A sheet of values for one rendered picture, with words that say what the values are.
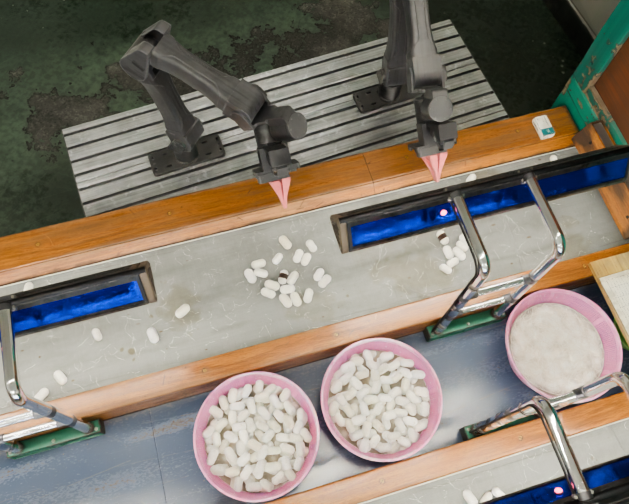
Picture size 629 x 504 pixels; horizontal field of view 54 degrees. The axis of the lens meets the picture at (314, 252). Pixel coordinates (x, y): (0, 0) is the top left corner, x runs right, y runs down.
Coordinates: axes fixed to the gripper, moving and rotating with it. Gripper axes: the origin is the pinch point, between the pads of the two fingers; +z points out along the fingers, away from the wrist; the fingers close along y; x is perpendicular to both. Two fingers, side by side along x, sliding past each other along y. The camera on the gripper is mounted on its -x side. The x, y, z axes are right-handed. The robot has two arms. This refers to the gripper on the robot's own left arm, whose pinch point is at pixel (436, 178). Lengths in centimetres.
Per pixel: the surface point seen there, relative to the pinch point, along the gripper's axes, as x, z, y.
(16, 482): -14, 40, -109
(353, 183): 8.4, -1.7, -18.7
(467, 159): 8.0, -1.0, 12.2
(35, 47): 156, -59, -110
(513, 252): -7.3, 21.1, 14.4
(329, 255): 0.0, 12.4, -29.8
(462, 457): -36, 51, -16
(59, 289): -34, -5, -83
